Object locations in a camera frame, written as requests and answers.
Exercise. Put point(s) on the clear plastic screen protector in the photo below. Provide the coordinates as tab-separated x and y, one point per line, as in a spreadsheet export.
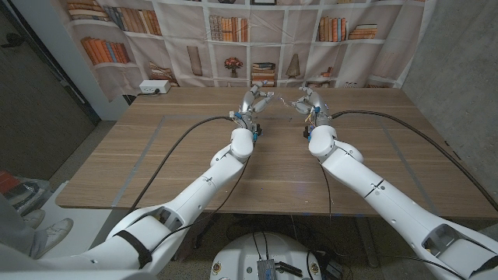
284	101

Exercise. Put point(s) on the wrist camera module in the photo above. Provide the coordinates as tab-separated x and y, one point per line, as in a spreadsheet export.
257	132
308	133

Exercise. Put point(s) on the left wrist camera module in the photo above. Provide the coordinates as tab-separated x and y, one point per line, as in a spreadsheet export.
257	132

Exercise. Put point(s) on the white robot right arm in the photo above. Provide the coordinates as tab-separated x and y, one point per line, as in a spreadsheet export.
389	206

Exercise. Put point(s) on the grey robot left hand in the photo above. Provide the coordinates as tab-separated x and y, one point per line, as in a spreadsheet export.
251	104

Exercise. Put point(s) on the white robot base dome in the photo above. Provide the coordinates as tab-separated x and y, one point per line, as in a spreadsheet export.
241	253

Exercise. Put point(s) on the white power strip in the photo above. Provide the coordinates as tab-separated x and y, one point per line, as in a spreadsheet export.
155	86

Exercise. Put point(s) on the dark door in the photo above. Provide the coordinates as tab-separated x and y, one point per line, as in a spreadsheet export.
31	116

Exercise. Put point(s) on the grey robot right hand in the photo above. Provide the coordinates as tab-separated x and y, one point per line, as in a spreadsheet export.
315	107

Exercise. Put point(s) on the small grey electronics box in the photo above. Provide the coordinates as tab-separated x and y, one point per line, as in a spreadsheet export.
266	270

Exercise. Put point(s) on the printed bookshelf backdrop cloth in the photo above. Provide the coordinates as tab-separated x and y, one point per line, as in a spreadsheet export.
175	58

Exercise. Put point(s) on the black bar on base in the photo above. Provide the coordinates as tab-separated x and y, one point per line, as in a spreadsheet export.
288	269

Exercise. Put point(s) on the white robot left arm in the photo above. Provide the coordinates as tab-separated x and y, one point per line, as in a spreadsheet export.
202	186

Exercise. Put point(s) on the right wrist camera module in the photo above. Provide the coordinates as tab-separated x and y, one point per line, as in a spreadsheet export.
308	133

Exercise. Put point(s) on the grey metal table leg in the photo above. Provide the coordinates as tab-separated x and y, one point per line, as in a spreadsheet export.
367	241

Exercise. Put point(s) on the person in grey trousers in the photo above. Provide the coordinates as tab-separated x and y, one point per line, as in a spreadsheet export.
15	233

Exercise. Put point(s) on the white sneaker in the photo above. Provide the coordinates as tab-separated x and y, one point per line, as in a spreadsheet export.
58	233
35	218

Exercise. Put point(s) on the red flat box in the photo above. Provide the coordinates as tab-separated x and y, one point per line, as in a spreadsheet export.
5	180

